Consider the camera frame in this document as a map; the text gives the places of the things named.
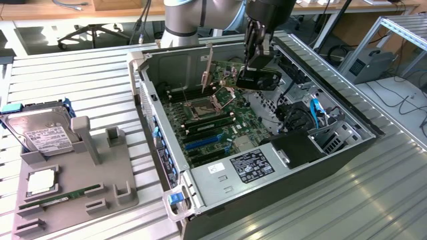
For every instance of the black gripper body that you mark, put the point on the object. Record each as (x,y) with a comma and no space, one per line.
(270,12)

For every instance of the graphics card with metal bracket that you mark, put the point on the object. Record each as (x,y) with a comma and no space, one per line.
(267,80)

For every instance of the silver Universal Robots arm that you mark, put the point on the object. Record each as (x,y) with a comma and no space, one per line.
(181,22)

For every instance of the grey metal drive cage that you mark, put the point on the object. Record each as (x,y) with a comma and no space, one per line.
(267,107)

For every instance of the black slanted pole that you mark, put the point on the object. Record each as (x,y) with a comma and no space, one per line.
(334,21)

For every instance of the metal socket cover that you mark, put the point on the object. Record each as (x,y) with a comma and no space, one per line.
(218,102)

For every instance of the green motherboard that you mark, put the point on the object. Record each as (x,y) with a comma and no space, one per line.
(243,117)

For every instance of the black RAM slot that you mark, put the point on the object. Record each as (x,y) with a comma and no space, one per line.
(190,97)
(190,90)

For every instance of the CPU socket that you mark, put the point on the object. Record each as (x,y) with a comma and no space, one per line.
(202,110)

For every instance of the thin locking lever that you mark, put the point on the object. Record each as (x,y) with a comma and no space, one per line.
(183,93)

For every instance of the wooden office desk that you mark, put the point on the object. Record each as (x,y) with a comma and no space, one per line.
(41,12)
(368,8)

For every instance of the green RAM stick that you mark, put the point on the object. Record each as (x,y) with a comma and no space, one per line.
(61,198)
(207,127)

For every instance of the silver chipset heatsink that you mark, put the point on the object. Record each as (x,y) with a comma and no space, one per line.
(245,143)

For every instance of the grey computer box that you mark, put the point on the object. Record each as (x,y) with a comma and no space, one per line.
(374,68)

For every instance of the black expansion slot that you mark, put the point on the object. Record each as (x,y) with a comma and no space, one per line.
(201,137)
(209,156)

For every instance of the grey metal disk bay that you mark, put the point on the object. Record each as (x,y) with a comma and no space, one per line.
(337,140)

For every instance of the grey office chair base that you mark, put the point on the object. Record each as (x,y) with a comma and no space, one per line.
(94,30)

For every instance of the grey power supply unit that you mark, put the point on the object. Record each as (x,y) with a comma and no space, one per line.
(217,190)

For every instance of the blue case latch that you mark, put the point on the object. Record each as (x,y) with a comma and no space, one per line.
(175,199)

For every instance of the black open PC case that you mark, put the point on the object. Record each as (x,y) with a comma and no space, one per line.
(267,215)

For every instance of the silver hard disk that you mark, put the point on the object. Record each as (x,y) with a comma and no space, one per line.
(43,130)

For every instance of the grey parts rack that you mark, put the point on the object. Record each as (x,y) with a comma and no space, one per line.
(77,175)

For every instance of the blue disk carrier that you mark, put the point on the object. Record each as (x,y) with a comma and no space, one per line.
(11,109)

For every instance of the silver CPU chip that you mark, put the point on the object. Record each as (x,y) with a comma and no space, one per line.
(42,181)

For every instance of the aluminium profile frame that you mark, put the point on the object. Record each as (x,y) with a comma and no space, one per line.
(404,28)

